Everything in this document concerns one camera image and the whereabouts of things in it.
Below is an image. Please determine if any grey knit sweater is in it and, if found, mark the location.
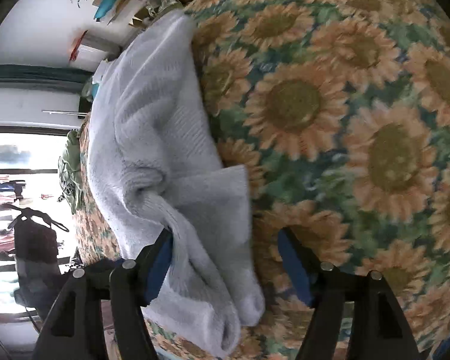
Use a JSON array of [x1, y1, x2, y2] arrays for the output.
[[87, 10, 265, 358]]

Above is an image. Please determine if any green garment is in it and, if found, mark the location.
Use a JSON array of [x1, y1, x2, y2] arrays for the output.
[[57, 130, 83, 215]]

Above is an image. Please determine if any dark curtain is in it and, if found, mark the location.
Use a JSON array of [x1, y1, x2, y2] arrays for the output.
[[0, 64, 92, 83]]

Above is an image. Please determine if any white laundry basket red lid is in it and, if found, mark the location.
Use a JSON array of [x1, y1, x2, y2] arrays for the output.
[[69, 31, 122, 72]]

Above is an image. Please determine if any sunflower pattern bed cover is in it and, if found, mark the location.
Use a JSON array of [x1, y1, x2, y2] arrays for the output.
[[74, 0, 450, 360]]

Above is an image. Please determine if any teal basin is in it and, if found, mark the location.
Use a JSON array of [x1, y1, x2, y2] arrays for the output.
[[93, 0, 127, 23]]

